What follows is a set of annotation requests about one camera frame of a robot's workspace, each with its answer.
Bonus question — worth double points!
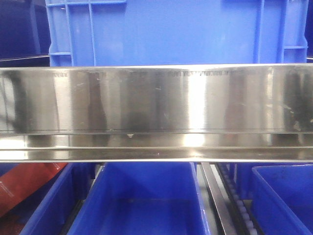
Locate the blue bin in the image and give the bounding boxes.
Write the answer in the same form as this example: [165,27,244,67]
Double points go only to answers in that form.
[251,164,313,235]
[68,162,212,235]
[0,163,93,235]

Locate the blue bin right lower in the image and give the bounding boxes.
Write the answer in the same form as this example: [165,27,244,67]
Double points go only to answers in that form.
[251,164,313,235]

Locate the large blue crate upper shelf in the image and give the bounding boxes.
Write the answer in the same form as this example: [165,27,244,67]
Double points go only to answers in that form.
[46,0,309,66]

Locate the dark blue crate upper left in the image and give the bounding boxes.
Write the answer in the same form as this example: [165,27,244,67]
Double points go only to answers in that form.
[0,0,51,59]

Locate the stainless steel shelf rail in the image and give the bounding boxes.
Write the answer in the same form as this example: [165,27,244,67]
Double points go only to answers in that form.
[0,64,313,163]

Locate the blue bin centre lower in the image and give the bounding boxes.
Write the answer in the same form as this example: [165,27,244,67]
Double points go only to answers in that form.
[68,162,212,235]

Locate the blue bin left lower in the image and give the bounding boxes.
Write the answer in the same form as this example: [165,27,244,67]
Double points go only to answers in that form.
[0,163,93,235]

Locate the steel divider rail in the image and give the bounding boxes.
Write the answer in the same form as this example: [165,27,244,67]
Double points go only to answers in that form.
[201,162,237,235]

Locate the red packet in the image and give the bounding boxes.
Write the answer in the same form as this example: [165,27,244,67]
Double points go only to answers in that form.
[0,163,67,216]

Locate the roller track white wheels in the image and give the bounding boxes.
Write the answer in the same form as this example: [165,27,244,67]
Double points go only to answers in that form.
[216,163,263,235]

